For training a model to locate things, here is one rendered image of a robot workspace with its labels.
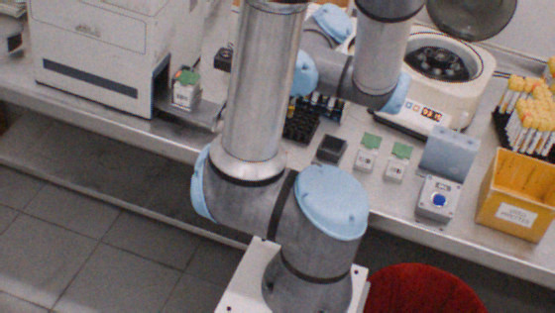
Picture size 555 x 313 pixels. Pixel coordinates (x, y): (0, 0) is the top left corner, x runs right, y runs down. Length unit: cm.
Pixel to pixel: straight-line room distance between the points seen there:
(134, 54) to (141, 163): 91
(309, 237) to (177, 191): 122
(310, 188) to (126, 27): 56
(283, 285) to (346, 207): 18
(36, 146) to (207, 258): 66
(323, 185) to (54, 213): 161
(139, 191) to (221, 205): 117
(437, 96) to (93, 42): 74
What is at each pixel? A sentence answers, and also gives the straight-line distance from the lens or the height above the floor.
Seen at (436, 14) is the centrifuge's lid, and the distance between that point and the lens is 180.
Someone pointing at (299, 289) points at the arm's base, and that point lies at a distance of 109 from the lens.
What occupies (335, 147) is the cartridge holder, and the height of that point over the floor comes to 89.
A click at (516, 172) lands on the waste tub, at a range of 151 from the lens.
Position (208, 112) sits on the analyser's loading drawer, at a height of 92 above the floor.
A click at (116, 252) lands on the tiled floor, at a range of 238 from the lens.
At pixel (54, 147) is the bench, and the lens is 235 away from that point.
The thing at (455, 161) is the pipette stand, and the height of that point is 93.
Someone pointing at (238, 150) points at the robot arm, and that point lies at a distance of 98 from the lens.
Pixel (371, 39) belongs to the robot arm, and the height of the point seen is 135.
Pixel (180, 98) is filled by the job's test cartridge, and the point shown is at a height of 94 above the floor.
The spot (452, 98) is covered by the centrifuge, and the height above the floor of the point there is 98.
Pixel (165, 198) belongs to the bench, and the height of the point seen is 27.
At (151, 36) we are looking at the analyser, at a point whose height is 109.
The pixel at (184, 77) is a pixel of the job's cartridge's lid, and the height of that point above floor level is 98.
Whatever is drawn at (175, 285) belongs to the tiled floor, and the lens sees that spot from 229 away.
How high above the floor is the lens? 184
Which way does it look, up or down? 42 degrees down
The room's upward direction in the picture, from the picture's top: 11 degrees clockwise
